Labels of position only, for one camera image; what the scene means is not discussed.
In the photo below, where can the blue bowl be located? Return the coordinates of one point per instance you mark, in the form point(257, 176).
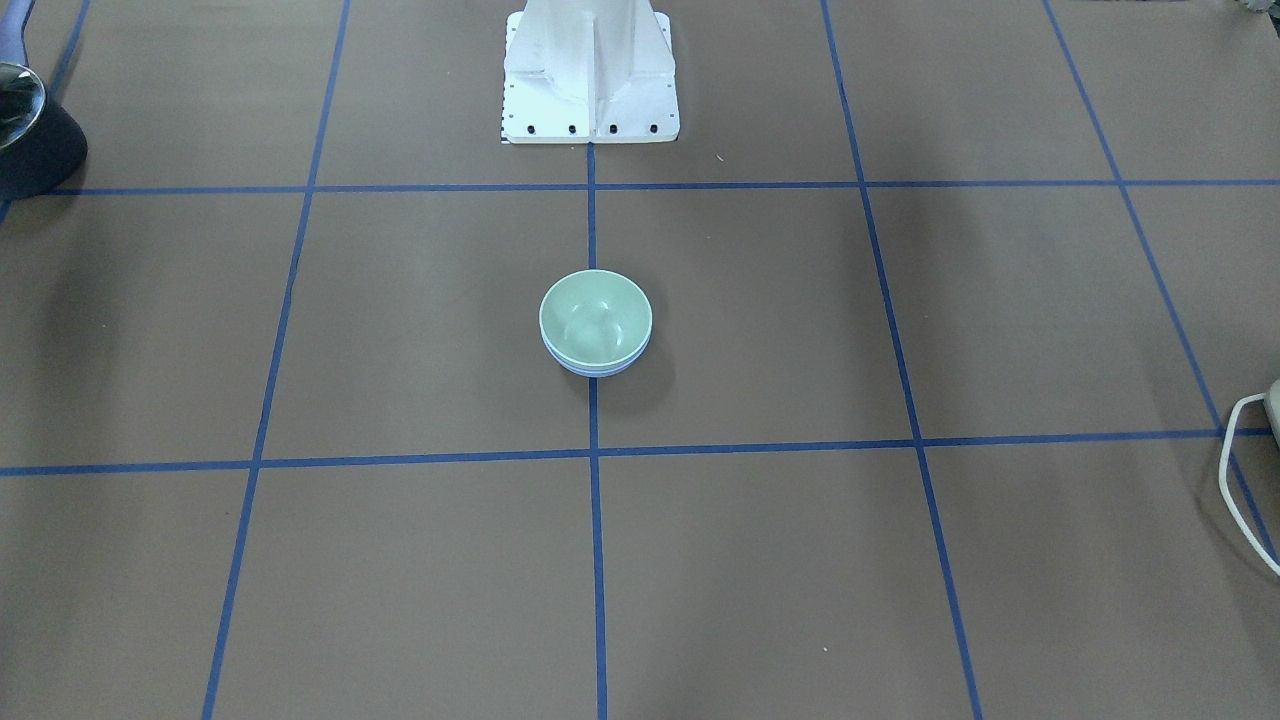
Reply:
point(595, 358)

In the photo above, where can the green bowl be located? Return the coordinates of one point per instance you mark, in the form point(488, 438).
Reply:
point(593, 303)

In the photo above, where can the white chrome toaster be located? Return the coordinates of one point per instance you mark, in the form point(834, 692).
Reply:
point(1271, 405)

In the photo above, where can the dark blue saucepan with lid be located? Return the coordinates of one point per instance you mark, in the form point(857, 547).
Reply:
point(42, 145)

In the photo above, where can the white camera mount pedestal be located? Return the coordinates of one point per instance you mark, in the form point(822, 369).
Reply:
point(589, 72)

